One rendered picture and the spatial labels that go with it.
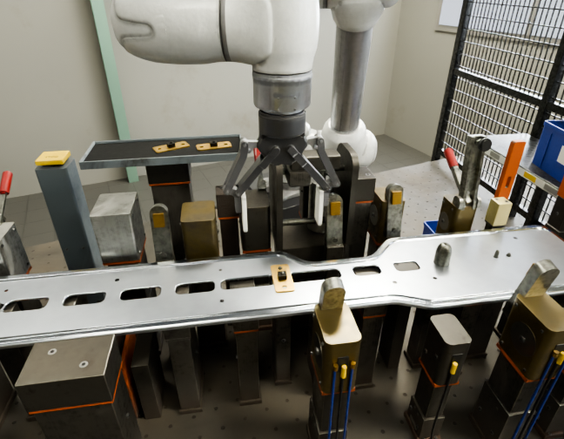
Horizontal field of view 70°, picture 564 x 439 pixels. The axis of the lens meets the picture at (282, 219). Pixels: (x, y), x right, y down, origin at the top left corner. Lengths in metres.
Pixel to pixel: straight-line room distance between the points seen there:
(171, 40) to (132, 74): 3.02
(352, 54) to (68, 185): 0.82
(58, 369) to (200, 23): 0.52
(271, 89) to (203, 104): 3.19
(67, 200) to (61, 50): 2.56
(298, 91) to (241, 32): 0.11
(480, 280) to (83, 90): 3.22
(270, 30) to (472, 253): 0.64
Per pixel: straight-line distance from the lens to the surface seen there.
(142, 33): 0.63
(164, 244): 0.90
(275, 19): 0.58
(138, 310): 0.79
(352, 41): 1.22
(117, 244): 0.91
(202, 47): 0.61
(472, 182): 1.04
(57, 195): 1.10
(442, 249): 0.89
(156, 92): 3.68
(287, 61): 0.60
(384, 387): 1.04
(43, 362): 0.72
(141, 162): 0.98
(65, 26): 3.56
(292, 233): 1.01
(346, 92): 1.32
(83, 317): 0.81
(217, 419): 0.98
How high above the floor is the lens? 1.51
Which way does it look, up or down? 31 degrees down
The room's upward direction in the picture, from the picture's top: straight up
